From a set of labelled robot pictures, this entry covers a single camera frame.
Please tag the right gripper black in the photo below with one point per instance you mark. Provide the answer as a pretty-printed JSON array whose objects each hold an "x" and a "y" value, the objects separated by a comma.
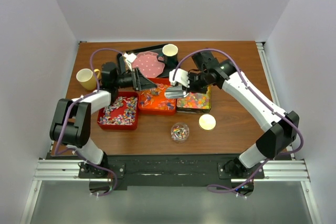
[{"x": 191, "y": 87}]

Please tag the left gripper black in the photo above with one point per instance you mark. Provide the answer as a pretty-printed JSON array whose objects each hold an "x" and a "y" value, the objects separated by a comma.
[{"x": 139, "y": 82}]

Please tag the orange tin of lollipops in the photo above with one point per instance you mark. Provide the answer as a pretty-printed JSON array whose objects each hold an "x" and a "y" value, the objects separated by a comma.
[{"x": 154, "y": 102}]

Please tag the gold tin of gummies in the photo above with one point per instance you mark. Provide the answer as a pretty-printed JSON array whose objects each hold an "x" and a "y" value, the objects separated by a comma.
[{"x": 195, "y": 103}]

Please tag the metal scoop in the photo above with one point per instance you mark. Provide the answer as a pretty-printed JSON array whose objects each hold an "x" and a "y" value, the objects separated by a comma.
[{"x": 175, "y": 92}]

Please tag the red tin of candies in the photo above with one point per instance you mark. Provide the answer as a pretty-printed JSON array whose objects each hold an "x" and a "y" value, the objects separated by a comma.
[{"x": 122, "y": 114}]

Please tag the gold jar lid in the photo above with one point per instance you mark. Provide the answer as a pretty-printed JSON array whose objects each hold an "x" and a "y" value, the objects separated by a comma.
[{"x": 207, "y": 122}]

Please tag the clear plastic jar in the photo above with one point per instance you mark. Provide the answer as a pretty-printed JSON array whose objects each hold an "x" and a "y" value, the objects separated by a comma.
[{"x": 180, "y": 132}]

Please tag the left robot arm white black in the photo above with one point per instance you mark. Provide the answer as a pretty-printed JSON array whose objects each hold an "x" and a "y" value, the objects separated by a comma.
[{"x": 71, "y": 125}]

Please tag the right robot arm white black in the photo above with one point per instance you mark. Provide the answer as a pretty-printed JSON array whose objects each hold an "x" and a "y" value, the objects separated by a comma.
[{"x": 279, "y": 127}]

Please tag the pink polka dot plate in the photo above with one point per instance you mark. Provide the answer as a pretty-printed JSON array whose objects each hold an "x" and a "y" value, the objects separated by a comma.
[{"x": 148, "y": 64}]

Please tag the black serving tray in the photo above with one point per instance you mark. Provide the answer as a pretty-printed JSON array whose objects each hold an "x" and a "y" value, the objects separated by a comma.
[{"x": 157, "y": 49}]

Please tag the dark green mug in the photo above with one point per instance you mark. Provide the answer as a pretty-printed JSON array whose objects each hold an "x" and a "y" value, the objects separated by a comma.
[{"x": 169, "y": 55}]

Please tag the yellow mug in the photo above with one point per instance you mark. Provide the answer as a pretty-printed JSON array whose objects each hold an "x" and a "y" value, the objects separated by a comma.
[{"x": 86, "y": 79}]

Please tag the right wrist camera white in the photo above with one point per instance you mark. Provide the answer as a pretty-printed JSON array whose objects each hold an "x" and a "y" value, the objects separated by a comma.
[{"x": 179, "y": 76}]

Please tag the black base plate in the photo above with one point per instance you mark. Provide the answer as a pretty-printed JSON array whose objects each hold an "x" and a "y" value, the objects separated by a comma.
[{"x": 175, "y": 170}]

